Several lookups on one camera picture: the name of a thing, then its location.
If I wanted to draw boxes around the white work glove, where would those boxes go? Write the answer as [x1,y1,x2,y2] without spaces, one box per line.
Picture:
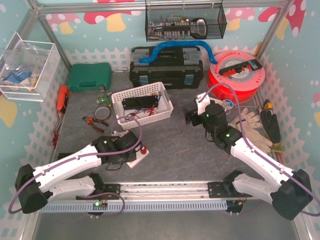
[228,108,273,154]

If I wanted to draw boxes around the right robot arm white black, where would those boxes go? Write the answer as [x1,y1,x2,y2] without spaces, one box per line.
[185,91,320,220]

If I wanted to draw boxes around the orange multimeter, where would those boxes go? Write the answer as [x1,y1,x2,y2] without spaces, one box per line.
[56,84,71,115]

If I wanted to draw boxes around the yellow black screwdriver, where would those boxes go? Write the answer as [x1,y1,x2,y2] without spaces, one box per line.
[257,99,273,112]

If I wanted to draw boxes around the blue white glove in box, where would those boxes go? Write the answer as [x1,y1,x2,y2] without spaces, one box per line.
[4,66,32,84]

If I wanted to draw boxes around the black bracket on floor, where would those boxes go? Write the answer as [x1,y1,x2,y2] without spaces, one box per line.
[57,153,72,160]

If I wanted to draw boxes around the green brass valve fitting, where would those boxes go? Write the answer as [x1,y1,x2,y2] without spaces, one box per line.
[96,92,113,109]

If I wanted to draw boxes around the clear acrylic wall box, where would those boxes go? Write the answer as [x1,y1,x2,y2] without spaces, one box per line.
[0,32,61,102]

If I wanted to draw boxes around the red multimeter probe leads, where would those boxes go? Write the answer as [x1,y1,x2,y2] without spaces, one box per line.
[50,112,62,149]

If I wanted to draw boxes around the black toolbox with blue latches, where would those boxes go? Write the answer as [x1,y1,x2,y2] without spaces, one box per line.
[129,46,204,89]

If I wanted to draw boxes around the green plastic tool case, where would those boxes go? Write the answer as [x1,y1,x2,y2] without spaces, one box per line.
[66,62,112,92]

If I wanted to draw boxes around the red filament spool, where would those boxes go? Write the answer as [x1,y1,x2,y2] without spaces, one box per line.
[206,50,266,103]

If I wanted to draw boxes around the white peg base plate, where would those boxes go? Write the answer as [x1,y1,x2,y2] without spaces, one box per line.
[126,149,150,169]

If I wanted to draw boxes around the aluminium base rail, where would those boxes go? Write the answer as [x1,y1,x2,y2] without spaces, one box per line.
[74,181,253,202]

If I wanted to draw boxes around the white plastic perforated basket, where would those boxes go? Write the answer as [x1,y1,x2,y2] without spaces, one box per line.
[111,82,174,130]

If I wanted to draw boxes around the black battery holder in basket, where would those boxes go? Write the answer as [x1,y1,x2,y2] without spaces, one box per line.
[121,95,159,110]

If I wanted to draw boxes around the blue corrugated hose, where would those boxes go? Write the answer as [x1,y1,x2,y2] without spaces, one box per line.
[138,40,218,65]

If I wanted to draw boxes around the black wire mesh basket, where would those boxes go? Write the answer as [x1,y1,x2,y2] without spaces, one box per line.
[145,0,227,42]

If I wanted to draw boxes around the grey slotted cable duct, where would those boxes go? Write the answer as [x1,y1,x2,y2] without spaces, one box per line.
[40,200,228,214]

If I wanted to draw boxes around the orange black pliers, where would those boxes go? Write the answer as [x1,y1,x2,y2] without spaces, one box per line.
[82,116,109,133]

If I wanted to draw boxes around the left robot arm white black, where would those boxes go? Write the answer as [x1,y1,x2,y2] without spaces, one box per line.
[8,117,142,214]

